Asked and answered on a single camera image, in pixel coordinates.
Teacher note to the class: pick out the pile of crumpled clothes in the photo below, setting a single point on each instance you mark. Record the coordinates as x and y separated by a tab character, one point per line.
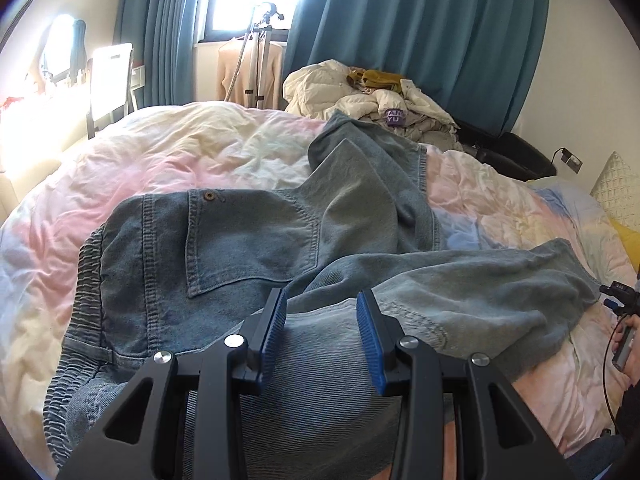
325	87

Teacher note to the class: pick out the mustard yellow garment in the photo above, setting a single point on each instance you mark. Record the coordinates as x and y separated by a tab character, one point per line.
375	79

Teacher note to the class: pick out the pastel pink duvet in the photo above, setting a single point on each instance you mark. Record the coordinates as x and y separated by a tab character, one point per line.
165	150

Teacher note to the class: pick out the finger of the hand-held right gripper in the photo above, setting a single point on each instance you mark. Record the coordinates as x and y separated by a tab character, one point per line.
615	290
612	305

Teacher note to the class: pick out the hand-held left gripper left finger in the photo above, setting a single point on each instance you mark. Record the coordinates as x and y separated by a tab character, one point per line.
272	332

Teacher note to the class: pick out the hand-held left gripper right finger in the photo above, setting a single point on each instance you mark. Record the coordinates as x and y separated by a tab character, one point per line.
371	342

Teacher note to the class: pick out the blue denim jeans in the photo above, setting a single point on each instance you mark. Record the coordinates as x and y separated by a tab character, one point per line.
260	240

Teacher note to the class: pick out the yellow plush toy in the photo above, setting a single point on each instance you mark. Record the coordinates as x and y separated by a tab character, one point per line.
627	237

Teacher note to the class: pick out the white waffle pillow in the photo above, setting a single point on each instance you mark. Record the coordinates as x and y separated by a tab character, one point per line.
617	185

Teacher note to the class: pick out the white chair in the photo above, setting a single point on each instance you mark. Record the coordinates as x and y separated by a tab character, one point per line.
111	85

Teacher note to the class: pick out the beige hanging garment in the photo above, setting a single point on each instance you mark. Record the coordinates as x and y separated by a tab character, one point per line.
235	72

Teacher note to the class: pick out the person's dark pants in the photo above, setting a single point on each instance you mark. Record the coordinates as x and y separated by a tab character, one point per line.
597	457

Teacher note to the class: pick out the person's right forearm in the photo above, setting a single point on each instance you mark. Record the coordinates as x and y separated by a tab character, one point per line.
631	410

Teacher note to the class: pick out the blue curtain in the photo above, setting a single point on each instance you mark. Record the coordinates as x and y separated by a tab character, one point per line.
425	25
155	35

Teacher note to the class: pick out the grey garment with purple label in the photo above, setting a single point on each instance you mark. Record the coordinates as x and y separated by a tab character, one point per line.
417	122

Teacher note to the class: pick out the wall socket with plug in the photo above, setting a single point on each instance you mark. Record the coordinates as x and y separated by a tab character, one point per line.
567	159

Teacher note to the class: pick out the person's right hand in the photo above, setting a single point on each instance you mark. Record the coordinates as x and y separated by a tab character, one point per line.
635	355

